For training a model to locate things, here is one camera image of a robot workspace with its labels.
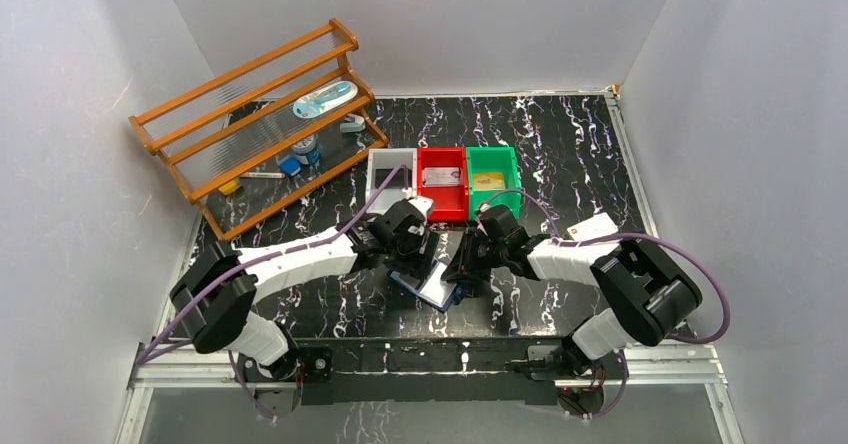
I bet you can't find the red plastic bin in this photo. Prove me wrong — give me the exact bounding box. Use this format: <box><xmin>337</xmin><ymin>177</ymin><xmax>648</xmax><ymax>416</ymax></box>
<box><xmin>417</xmin><ymin>147</ymin><xmax>469</xmax><ymax>223</ymax></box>

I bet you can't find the yellow small block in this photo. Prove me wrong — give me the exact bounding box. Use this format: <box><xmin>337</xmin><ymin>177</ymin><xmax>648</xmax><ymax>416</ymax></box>
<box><xmin>218</xmin><ymin>179</ymin><xmax>241</xmax><ymax>196</ymax></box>

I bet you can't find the green plastic bin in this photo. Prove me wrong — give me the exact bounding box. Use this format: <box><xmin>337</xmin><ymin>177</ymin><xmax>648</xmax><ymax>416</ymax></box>
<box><xmin>466</xmin><ymin>147</ymin><xmax>522</xmax><ymax>220</ymax></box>

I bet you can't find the pale green tape dispenser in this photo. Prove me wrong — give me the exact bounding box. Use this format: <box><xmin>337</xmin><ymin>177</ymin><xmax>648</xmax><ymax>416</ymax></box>
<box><xmin>339</xmin><ymin>113</ymin><xmax>366</xmax><ymax>134</ymax></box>

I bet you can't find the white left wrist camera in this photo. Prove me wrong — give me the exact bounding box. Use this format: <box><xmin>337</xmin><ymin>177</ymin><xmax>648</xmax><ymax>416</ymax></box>
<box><xmin>406</xmin><ymin>196</ymin><xmax>434</xmax><ymax>221</ymax></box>

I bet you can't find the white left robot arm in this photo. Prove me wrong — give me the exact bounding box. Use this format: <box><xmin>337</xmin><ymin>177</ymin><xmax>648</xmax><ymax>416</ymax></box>
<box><xmin>170</xmin><ymin>197</ymin><xmax>434</xmax><ymax>381</ymax></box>

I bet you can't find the white plastic bin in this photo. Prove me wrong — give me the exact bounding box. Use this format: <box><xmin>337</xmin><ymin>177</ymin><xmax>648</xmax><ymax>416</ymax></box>
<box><xmin>365</xmin><ymin>148</ymin><xmax>419</xmax><ymax>213</ymax></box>

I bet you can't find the white marker pen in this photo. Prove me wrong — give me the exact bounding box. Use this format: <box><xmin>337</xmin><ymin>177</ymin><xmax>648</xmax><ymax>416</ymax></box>
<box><xmin>239</xmin><ymin>171</ymin><xmax>287</xmax><ymax>179</ymax></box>

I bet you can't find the white box with red logo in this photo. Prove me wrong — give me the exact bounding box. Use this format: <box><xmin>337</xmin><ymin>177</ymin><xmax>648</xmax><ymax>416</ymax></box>
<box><xmin>567</xmin><ymin>212</ymin><xmax>619</xmax><ymax>241</ymax></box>

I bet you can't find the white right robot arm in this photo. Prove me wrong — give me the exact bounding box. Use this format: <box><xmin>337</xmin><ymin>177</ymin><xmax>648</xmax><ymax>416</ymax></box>
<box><xmin>442</xmin><ymin>205</ymin><xmax>703</xmax><ymax>380</ymax></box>

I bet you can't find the white VIP card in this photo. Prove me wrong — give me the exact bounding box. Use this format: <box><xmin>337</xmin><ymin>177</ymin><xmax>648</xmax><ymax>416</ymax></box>
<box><xmin>421</xmin><ymin>167</ymin><xmax>461</xmax><ymax>187</ymax></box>

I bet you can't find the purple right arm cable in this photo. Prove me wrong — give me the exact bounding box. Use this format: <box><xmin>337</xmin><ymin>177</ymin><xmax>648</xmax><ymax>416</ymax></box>
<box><xmin>476</xmin><ymin>189</ymin><xmax>732</xmax><ymax>346</ymax></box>

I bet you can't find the gold credit card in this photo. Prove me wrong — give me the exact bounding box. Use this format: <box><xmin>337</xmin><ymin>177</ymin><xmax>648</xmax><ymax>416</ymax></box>
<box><xmin>471</xmin><ymin>172</ymin><xmax>506</xmax><ymax>192</ymax></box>

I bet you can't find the small blue box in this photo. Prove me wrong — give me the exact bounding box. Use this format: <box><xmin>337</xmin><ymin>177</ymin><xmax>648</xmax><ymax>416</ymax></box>
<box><xmin>278</xmin><ymin>157</ymin><xmax>302</xmax><ymax>178</ymax></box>

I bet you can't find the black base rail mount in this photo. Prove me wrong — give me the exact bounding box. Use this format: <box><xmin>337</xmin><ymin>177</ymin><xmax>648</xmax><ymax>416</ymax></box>
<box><xmin>235</xmin><ymin>337</ymin><xmax>624</xmax><ymax>416</ymax></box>

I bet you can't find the blue card holder wallet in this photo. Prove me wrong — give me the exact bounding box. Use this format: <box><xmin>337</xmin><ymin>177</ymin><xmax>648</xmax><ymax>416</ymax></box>
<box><xmin>388</xmin><ymin>260</ymin><xmax>463</xmax><ymax>313</ymax></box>

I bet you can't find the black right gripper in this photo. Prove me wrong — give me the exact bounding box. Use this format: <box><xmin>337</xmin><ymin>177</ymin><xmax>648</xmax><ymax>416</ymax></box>
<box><xmin>441</xmin><ymin>229</ymin><xmax>507</xmax><ymax>284</ymax></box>

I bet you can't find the orange wooden shelf rack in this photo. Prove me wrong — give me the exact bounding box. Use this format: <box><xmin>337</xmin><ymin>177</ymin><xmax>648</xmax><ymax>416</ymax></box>
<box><xmin>128</xmin><ymin>19</ymin><xmax>389</xmax><ymax>240</ymax></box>

